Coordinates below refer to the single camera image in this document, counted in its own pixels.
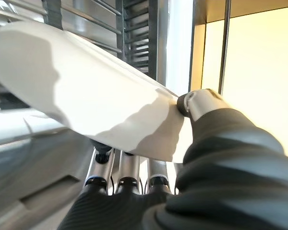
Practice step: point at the dark robot right hand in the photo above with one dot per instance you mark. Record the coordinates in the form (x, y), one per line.
(230, 179)

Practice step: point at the white ceramic plate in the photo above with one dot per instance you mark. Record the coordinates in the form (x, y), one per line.
(86, 91)

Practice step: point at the dark metal sink drying rack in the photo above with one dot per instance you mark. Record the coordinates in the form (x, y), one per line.
(139, 60)

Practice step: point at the stainless steel sink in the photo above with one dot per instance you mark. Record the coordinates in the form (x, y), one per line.
(26, 167)

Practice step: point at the dark window frame grid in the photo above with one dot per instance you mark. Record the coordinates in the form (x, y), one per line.
(224, 48)

